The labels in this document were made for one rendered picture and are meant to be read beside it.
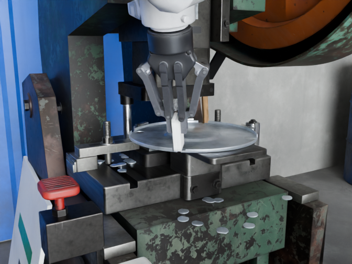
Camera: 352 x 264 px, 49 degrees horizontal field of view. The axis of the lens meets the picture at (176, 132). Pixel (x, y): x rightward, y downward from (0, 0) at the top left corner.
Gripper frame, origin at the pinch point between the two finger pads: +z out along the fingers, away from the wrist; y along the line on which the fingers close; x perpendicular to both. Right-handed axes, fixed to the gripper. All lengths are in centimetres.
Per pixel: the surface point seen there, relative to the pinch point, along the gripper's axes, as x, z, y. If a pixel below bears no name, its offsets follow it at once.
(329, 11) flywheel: 37.2, -12.5, 29.9
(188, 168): 4.1, 11.8, 0.6
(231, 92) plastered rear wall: 169, 73, -4
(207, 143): 6.1, 6.2, 4.7
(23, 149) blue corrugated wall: 76, 62, -98
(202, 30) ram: 26.0, -11.6, 1.2
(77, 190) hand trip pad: -17.5, 1.1, -13.1
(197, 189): 2.9, 16.3, 2.5
